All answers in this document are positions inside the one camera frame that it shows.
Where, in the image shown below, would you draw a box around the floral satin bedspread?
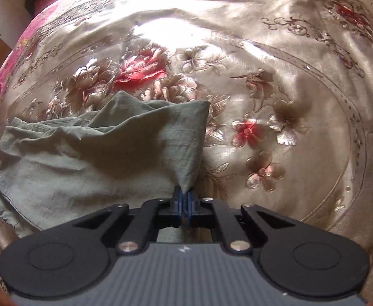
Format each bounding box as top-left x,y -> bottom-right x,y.
0,0 -> 373,294

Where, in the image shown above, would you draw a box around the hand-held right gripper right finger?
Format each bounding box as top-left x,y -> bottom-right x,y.
186,191 -> 299,254

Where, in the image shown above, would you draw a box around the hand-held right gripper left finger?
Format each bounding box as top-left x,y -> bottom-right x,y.
72,186 -> 184,254

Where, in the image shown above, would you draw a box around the green pants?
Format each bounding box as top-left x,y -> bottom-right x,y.
0,91 -> 210,239

